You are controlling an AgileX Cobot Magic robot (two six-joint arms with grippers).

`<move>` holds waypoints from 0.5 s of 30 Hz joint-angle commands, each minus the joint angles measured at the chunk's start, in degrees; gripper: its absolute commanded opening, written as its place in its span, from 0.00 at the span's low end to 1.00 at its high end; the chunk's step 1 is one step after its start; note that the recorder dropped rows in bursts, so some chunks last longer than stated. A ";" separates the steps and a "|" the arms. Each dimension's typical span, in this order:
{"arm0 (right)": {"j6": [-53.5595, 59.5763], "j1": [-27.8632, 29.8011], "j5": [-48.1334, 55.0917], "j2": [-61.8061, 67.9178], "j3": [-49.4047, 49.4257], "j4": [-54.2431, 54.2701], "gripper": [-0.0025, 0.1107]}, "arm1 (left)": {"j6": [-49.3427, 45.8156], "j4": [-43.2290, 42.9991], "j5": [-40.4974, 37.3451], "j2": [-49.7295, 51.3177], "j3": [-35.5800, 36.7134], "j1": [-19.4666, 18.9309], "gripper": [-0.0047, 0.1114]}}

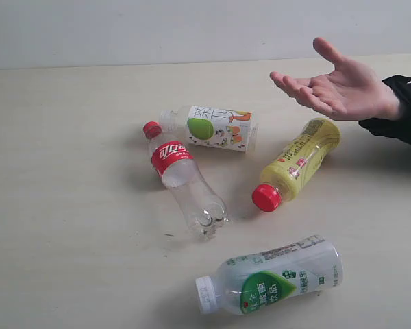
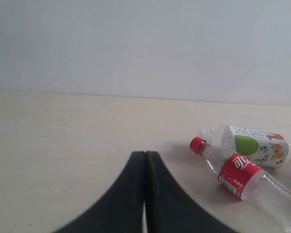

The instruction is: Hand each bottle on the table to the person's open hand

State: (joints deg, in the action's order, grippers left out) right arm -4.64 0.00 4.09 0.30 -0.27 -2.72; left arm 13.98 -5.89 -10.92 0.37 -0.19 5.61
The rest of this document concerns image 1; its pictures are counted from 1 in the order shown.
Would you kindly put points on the person's open bare hand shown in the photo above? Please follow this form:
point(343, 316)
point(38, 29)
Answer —
point(351, 92)

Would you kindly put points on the clear cola bottle red label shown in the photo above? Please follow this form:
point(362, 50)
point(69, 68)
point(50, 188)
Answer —
point(203, 210)

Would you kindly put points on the white green label yogurt bottle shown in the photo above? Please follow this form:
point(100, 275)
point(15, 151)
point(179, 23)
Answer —
point(245, 284)

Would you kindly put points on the black sleeved forearm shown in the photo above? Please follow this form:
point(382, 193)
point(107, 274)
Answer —
point(400, 128)

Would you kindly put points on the yellow bottle red cap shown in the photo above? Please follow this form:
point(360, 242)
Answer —
point(283, 179)

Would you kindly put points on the clear tea bottle white label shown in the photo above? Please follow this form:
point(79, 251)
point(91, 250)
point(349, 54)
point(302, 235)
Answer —
point(205, 126)

